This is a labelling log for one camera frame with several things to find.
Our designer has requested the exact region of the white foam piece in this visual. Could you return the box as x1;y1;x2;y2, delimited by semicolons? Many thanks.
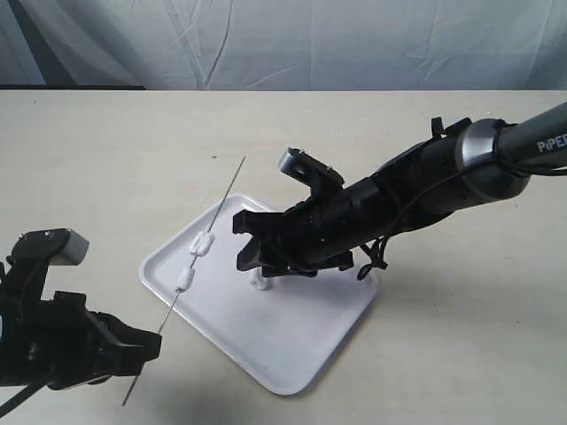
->
250;268;273;290
190;231;215;258
175;267;195;293

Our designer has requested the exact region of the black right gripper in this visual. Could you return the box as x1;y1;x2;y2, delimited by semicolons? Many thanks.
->
232;181;353;278

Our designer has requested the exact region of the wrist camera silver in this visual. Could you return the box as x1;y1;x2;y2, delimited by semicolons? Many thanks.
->
278;148;345;197
7;228;90;271

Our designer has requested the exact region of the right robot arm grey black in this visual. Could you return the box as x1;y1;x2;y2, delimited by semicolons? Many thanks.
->
232;105;566;278

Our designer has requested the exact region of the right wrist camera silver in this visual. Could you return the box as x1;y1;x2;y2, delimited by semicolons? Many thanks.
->
278;148;345;197

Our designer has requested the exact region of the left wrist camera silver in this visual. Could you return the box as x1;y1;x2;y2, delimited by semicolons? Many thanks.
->
7;228;90;271

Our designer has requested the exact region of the white rectangular plastic tray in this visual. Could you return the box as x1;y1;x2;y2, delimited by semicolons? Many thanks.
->
138;194;378;395

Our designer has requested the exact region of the grey backdrop cloth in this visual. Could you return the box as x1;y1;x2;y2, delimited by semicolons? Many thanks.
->
1;1;566;91

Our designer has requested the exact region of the thin metal skewer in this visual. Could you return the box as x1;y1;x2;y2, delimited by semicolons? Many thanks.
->
121;155;247;407

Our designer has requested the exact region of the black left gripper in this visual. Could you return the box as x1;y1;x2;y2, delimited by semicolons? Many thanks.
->
1;260;161;390

